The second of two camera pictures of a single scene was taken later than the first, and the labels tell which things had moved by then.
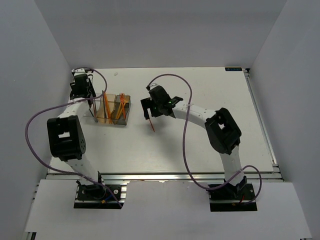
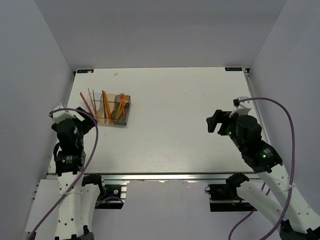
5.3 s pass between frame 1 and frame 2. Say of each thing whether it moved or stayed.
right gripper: moved
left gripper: moved
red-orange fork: stayed
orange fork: stayed
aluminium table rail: stayed
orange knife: stayed
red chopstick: moved
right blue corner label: stayed
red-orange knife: stayed
